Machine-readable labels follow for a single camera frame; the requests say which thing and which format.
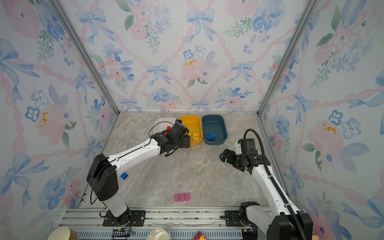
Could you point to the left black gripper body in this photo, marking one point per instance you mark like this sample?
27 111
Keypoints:
177 145

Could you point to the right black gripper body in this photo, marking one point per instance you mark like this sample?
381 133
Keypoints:
240 160

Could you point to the white plastic container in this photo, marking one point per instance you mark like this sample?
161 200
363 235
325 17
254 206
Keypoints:
161 124

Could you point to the blue square lego brick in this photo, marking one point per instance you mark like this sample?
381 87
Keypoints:
211 135

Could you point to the dark teal plastic container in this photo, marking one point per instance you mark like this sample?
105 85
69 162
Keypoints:
214 124

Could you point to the blue lego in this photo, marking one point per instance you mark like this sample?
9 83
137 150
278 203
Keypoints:
124 176

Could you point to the yellow rounded 120 lego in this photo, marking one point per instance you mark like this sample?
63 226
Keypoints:
195 137

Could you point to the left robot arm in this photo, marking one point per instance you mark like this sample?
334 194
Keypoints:
105 170

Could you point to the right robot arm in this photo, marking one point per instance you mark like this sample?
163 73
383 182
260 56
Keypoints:
284 221

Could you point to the yellow plastic container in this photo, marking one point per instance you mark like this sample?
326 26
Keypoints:
193 123

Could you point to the pink translucent block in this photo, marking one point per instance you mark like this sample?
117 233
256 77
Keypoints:
187 197

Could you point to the red box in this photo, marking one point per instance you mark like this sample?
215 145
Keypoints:
200 236

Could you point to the white bowl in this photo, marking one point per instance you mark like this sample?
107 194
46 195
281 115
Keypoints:
159 234

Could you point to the paper cup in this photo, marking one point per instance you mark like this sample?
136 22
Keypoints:
63 233

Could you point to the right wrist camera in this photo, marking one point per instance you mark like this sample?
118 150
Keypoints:
246 147

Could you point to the aluminium rail base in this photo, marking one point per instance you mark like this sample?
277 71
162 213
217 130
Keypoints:
181 223

